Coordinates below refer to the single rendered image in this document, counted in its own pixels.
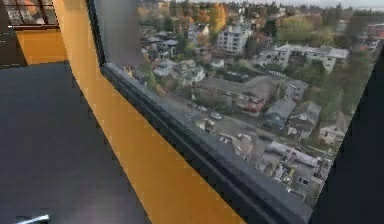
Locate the large black framed window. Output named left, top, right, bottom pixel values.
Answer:
left=85, top=0, right=384, bottom=224

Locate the small brown framed window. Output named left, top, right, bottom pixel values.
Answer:
left=2, top=0, right=61, bottom=31

